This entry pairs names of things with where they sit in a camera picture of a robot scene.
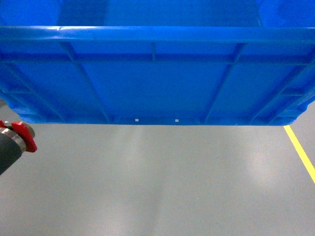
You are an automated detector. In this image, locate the blue plastic crate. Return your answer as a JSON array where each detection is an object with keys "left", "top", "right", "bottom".
[{"left": 0, "top": 0, "right": 315, "bottom": 126}]

